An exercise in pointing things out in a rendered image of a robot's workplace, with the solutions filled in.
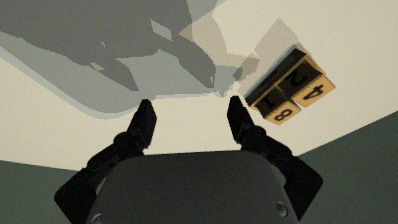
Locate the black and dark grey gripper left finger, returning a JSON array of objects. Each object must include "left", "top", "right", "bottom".
[{"left": 54, "top": 99, "right": 157, "bottom": 224}]

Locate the dark brown calendar tray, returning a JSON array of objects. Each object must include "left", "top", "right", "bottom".
[{"left": 245, "top": 49, "right": 326, "bottom": 112}]

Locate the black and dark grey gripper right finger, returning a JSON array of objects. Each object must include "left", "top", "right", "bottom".
[{"left": 227, "top": 95, "right": 323, "bottom": 221}]

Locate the wooden number cube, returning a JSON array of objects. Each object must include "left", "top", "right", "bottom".
[
  {"left": 255, "top": 87, "right": 302, "bottom": 125},
  {"left": 278, "top": 62, "right": 336, "bottom": 107}
]

